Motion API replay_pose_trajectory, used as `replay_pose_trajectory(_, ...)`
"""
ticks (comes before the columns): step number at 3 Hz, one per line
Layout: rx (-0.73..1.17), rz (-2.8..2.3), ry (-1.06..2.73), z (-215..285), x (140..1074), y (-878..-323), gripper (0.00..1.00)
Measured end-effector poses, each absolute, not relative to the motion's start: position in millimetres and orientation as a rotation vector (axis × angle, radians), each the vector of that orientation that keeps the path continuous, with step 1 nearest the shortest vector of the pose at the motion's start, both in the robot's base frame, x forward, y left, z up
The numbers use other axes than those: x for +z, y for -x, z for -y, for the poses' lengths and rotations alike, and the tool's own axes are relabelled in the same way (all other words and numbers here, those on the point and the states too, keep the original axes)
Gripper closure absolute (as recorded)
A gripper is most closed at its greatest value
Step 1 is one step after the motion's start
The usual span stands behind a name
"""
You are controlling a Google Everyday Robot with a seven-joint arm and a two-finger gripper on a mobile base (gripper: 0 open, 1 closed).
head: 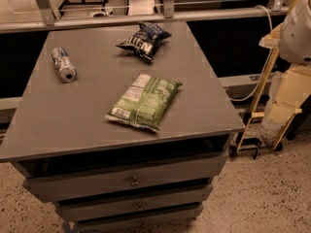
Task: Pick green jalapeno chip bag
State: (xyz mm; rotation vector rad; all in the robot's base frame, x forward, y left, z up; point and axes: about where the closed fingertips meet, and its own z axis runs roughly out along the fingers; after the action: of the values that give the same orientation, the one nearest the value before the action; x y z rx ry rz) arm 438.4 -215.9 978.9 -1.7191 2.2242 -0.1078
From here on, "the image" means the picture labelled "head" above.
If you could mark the grey drawer cabinet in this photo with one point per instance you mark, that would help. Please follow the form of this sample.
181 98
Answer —
71 141

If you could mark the top grey drawer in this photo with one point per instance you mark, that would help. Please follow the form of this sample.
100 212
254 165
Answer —
120 178

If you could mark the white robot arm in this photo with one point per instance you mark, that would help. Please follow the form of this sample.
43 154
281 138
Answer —
295 35

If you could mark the bottom grey drawer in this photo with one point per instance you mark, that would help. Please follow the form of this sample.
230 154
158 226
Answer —
117 223

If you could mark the green jalapeno chip bag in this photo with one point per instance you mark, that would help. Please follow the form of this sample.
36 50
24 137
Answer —
144 103

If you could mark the grey drawer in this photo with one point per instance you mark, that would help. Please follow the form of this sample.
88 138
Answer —
117 223
135 203
120 178

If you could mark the middle grey drawer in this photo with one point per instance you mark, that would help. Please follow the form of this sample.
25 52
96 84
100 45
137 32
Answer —
135 203

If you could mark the dark blue chip bag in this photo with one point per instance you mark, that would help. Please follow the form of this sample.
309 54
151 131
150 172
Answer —
146 40

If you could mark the grey metal railing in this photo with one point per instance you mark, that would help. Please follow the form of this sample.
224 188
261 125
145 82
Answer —
39 15

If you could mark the silver blue drink can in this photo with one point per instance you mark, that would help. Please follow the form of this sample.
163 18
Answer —
63 65

